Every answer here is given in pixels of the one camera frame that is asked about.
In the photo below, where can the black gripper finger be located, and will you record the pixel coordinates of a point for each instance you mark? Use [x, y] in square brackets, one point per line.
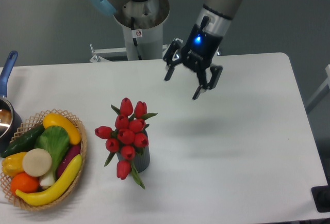
[169, 57]
[202, 77]

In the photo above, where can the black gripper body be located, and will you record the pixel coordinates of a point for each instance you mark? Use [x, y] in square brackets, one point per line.
[199, 50]

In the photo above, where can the red tulip bouquet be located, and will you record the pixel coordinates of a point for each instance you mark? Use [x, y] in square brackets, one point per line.
[128, 117]

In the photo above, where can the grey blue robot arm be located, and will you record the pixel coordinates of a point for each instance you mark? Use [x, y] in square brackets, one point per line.
[142, 23]

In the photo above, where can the dark grey ribbed vase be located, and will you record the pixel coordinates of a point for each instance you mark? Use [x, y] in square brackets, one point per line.
[133, 151]

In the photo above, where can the yellow squash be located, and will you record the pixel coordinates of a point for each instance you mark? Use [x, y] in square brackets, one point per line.
[54, 119]

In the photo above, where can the purple sweet potato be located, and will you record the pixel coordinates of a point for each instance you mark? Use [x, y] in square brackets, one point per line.
[71, 153]

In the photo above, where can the green lettuce bok choy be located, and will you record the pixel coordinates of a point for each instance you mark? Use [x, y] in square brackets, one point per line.
[55, 141]

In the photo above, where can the black device at table edge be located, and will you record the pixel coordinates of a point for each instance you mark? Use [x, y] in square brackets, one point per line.
[321, 198]

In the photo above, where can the green cucumber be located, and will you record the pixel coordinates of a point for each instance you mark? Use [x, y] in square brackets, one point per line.
[25, 142]

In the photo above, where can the beige round disc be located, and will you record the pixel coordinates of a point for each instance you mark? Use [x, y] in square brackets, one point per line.
[37, 162]

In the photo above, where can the yellow bell pepper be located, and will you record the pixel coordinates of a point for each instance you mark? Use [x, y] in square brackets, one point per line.
[13, 164]

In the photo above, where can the yellow banana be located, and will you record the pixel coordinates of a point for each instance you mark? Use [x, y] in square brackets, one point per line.
[57, 189]

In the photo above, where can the orange fruit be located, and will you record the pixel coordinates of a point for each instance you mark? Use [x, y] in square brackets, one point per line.
[24, 183]

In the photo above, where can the woven wicker basket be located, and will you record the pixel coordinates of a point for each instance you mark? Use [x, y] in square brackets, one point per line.
[29, 123]

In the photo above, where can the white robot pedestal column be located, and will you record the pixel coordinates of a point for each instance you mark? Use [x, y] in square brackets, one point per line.
[143, 44]

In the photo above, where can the white metal base frame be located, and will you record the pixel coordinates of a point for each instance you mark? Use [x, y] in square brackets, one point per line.
[114, 54]

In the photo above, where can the white furniture frame at right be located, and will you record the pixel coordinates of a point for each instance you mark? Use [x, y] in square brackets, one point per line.
[319, 94]

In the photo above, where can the blue handled saucepan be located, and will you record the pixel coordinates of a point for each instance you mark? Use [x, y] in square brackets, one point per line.
[10, 119]

